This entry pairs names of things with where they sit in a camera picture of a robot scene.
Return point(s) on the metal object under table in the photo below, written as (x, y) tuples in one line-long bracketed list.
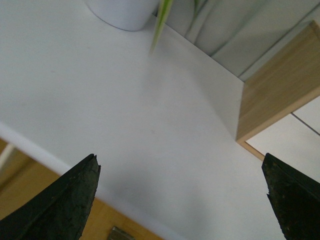
[(118, 234)]

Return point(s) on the white drawer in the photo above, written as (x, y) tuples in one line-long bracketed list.
[(293, 143), (309, 115)]

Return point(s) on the white plant pot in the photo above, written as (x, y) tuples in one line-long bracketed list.
[(128, 15)]

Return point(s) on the white table leg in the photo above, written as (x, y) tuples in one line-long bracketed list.
[(6, 154)]

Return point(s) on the grey curtain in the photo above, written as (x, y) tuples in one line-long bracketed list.
[(242, 35)]

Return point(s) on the light wood drawer cabinet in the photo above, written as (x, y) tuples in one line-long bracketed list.
[(285, 83)]

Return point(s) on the green striped spider plant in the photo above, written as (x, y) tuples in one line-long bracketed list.
[(164, 9)]

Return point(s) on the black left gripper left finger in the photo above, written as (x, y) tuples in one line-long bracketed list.
[(60, 211)]

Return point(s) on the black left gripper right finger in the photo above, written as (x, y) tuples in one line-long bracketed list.
[(295, 199)]

